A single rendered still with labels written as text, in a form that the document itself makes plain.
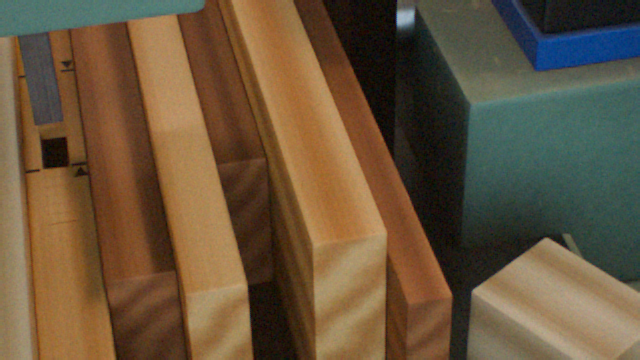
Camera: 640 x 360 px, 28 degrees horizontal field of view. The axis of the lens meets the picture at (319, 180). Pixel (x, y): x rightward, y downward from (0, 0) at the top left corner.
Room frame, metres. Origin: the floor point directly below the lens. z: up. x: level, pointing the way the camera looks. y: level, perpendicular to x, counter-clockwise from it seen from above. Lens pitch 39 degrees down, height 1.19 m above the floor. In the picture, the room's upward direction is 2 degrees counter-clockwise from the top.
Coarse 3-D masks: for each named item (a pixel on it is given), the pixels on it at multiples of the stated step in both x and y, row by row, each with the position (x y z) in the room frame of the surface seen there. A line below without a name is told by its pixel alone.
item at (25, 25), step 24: (0, 0) 0.30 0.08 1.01; (24, 0) 0.30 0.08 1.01; (48, 0) 0.30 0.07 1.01; (72, 0) 0.30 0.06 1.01; (96, 0) 0.30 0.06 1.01; (120, 0) 0.30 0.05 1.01; (144, 0) 0.30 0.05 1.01; (168, 0) 0.31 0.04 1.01; (192, 0) 0.31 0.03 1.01; (0, 24) 0.30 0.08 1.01; (24, 24) 0.30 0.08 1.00; (48, 24) 0.30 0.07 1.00; (72, 24) 0.30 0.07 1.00; (96, 24) 0.30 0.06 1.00
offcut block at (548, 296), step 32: (544, 256) 0.27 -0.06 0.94; (576, 256) 0.27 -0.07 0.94; (480, 288) 0.26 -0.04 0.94; (512, 288) 0.26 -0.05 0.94; (544, 288) 0.26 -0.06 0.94; (576, 288) 0.26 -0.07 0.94; (608, 288) 0.26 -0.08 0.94; (480, 320) 0.26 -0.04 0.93; (512, 320) 0.25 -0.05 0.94; (544, 320) 0.25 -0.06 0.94; (576, 320) 0.25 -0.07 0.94; (608, 320) 0.25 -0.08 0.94; (480, 352) 0.26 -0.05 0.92; (512, 352) 0.25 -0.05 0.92; (544, 352) 0.24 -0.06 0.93; (576, 352) 0.24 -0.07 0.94; (608, 352) 0.24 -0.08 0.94
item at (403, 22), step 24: (336, 0) 0.36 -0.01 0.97; (360, 0) 0.34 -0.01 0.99; (384, 0) 0.34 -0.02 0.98; (408, 0) 0.38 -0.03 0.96; (336, 24) 0.36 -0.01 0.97; (360, 24) 0.34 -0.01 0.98; (384, 24) 0.34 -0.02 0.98; (408, 24) 0.37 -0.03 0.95; (360, 48) 0.34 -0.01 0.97; (384, 48) 0.34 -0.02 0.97; (408, 48) 0.38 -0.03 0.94; (360, 72) 0.34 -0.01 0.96; (384, 72) 0.34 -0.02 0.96; (384, 96) 0.34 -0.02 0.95; (384, 120) 0.34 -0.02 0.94
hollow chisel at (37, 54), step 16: (48, 32) 0.33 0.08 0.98; (32, 48) 0.33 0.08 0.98; (48, 48) 0.33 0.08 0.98; (32, 64) 0.33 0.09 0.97; (48, 64) 0.33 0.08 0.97; (32, 80) 0.33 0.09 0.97; (48, 80) 0.33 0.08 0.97; (32, 96) 0.33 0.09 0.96; (48, 96) 0.33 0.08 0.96; (32, 112) 0.33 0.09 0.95; (48, 112) 0.33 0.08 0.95
